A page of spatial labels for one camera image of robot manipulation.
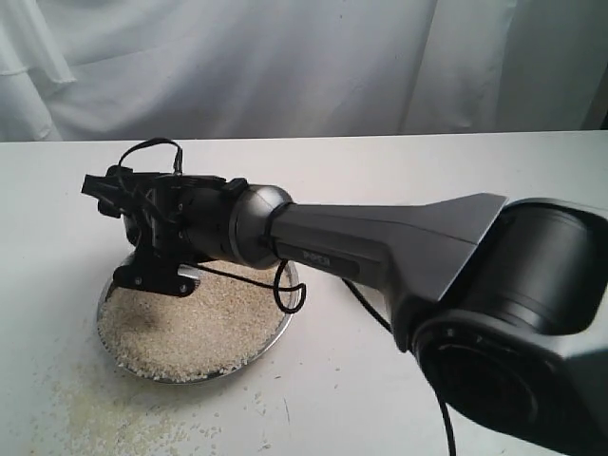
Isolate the round steel rice tray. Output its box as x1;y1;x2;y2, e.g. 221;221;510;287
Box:
95;251;300;385

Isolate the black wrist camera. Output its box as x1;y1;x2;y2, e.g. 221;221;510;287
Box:
112;248;200;297

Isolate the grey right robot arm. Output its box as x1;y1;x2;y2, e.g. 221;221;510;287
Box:
82;166;607;455

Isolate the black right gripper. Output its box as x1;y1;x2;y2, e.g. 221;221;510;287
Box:
97;173;228;252

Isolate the white cloth backdrop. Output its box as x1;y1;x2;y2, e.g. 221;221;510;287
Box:
1;1;607;142

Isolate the rice heap in tray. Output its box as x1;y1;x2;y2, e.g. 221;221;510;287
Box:
97;265;281;383

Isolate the spilled rice on table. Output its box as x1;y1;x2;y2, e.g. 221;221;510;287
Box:
28;351;362;456

